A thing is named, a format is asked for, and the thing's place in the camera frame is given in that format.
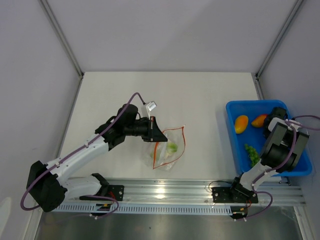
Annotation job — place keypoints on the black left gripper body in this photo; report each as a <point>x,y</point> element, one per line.
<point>146,129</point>

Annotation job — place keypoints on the left aluminium frame post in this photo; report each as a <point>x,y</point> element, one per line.
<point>57,29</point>

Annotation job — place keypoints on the green grape bunch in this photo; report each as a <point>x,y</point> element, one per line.
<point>253,155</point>

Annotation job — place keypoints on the aluminium frame post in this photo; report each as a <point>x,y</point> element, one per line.
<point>57,29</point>
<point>284,29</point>

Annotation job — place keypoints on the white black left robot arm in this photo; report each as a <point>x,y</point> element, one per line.
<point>50,184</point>

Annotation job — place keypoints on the right aluminium frame post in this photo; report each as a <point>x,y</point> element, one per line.
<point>284,29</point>

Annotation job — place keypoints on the white slotted cable duct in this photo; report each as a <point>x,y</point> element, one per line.
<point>132,208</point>

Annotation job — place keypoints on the aluminium mounting rail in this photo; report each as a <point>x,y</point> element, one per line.
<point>196,192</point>

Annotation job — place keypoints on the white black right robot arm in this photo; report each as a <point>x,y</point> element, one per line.
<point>275,148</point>

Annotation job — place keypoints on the red orange mango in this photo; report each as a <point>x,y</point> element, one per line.
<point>258,122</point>

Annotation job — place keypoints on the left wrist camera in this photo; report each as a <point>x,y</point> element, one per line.
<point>147,108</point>

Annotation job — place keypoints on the white cauliflower green leaves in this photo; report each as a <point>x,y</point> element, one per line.
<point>164,152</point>

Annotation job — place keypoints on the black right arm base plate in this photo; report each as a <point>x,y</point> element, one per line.
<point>222,195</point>

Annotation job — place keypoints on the clear zip bag red zipper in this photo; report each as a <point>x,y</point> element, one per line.
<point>175,135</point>

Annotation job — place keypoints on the orange yellow mango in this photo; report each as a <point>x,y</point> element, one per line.
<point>241,124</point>

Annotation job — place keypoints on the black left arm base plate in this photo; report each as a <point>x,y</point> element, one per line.
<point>111,191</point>

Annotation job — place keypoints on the blue plastic bin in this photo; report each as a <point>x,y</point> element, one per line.
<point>251,136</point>

